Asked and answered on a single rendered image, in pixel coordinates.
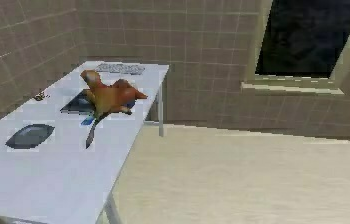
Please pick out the dark window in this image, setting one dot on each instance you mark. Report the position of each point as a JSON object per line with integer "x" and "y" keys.
{"x": 304, "y": 36}

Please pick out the orange parrot figurine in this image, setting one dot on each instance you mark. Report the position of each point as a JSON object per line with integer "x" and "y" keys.
{"x": 108, "y": 95}

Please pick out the grey keyboard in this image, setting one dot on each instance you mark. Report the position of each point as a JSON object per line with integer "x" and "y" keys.
{"x": 120, "y": 68}

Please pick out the white table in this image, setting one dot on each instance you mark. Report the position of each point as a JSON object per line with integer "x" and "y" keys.
{"x": 59, "y": 173}

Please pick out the small brown keys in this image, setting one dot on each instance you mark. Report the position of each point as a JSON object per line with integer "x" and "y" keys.
{"x": 40, "y": 96}

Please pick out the dark grey oval dish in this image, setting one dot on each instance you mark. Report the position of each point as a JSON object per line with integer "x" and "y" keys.
{"x": 30, "y": 135}

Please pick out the black flat tablet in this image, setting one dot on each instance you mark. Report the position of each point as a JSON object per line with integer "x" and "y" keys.
{"x": 78, "y": 104}

